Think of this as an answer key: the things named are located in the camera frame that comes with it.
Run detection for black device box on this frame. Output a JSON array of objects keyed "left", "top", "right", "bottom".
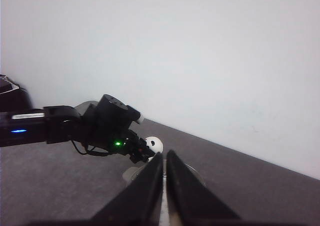
[{"left": 0, "top": 74, "right": 20, "bottom": 94}]

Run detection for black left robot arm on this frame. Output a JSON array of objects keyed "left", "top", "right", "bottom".
[{"left": 0, "top": 94, "right": 155, "bottom": 163}]

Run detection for white panda bun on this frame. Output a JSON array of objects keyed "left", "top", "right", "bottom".
[{"left": 145, "top": 136, "right": 164, "bottom": 154}]

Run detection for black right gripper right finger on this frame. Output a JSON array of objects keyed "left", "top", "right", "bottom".
[{"left": 166, "top": 150, "right": 240, "bottom": 220}]

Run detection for black cabinet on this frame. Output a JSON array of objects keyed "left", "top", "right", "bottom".
[{"left": 0, "top": 86, "right": 33, "bottom": 112}]

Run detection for steel steamer pot grey handles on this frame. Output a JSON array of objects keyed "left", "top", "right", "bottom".
[{"left": 113, "top": 160, "right": 208, "bottom": 225}]

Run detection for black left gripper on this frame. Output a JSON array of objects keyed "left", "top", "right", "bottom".
[{"left": 119, "top": 129, "right": 155, "bottom": 163}]

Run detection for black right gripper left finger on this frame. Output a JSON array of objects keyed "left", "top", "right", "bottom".
[{"left": 92, "top": 153, "right": 163, "bottom": 221}]

